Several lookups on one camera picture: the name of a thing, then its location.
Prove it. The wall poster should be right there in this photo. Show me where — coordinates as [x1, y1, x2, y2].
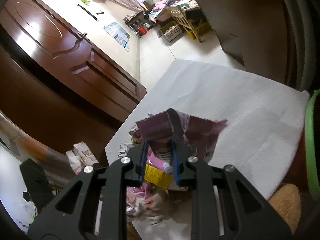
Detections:
[103, 22, 131, 50]

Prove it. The green rimmed trash bin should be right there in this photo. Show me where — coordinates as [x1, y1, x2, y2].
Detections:
[304, 89, 319, 200]

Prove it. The cardboard box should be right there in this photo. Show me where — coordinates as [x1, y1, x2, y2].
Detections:
[159, 21, 183, 43]

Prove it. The crumpled grey white wrapper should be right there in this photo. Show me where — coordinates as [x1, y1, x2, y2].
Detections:
[126, 182, 175, 225]

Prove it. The white pink flattened carton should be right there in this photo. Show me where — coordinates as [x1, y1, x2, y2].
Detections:
[66, 141, 98, 174]

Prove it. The purple snack wrapper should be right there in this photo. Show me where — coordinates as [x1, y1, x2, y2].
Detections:
[136, 108, 227, 162]

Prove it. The tan fuzzy cushion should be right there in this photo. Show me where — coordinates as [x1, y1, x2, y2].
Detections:
[268, 184, 302, 235]

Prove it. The bed with pink bedding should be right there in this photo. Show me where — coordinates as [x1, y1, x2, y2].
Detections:
[148, 0, 200, 23]

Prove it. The yellow crate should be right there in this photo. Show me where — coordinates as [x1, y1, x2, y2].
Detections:
[184, 22, 212, 40]

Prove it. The dark wooden cabinet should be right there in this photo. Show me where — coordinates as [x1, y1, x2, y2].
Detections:
[196, 0, 295, 85]

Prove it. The wooden chair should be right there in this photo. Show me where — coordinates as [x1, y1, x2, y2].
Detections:
[165, 5, 207, 43]

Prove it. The brown wooden door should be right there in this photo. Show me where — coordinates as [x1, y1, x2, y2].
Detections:
[1, 0, 146, 122]

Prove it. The yellow bear packet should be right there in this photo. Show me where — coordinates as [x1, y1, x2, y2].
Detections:
[144, 164, 172, 190]

